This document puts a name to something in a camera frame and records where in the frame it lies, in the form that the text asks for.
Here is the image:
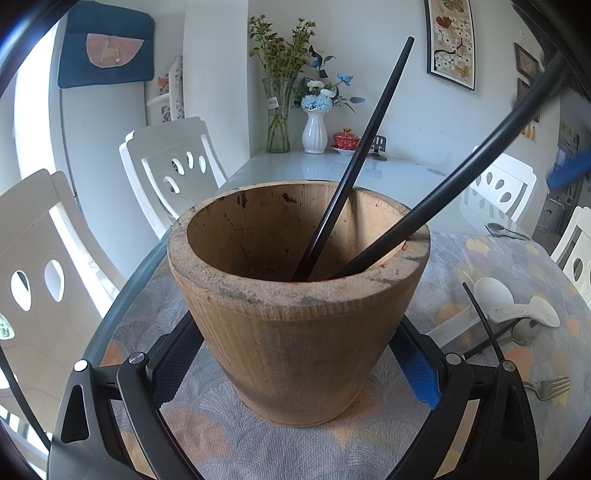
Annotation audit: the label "silver metal fork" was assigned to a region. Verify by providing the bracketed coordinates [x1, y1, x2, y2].
[523, 376, 570, 401]

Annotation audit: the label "black chopstick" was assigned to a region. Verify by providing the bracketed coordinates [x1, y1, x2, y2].
[291, 36, 415, 282]
[462, 282, 505, 364]
[335, 53, 569, 278]

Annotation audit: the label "white rice paddle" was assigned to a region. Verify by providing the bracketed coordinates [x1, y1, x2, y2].
[488, 296, 561, 328]
[424, 276, 515, 349]

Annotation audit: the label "wooden utensil holder cup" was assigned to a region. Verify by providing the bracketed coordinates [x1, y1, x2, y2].
[167, 180, 431, 427]

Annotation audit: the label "white chair with holes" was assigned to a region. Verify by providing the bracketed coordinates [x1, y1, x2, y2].
[462, 153, 537, 224]

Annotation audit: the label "white chair near right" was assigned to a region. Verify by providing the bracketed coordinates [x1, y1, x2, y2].
[551, 206, 591, 305]

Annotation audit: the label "small silver spoon far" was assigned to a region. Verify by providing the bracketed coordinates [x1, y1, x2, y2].
[486, 222, 531, 241]

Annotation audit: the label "small framed picture upper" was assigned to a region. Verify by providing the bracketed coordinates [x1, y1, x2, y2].
[514, 43, 540, 81]

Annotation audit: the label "white chair near left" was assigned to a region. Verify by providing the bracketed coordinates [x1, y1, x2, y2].
[1, 169, 126, 430]

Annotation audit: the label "ginkgo pattern tablecloth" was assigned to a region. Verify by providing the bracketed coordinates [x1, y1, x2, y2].
[98, 230, 591, 480]

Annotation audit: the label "red lidded bowl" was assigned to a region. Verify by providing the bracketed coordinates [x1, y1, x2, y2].
[332, 128, 360, 155]

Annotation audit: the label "white vase blue flowers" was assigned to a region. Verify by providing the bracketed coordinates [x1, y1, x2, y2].
[294, 46, 366, 155]

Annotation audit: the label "white chair far left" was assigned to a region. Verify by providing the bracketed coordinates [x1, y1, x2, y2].
[119, 117, 228, 238]

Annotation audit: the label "glass vase dried flowers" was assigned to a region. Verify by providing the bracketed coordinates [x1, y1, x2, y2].
[249, 15, 317, 153]

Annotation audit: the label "floral framed wall picture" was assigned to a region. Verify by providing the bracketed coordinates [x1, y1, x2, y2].
[424, 0, 476, 91]

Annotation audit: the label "blue wall cushion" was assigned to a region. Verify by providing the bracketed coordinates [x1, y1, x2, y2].
[57, 1, 155, 89]

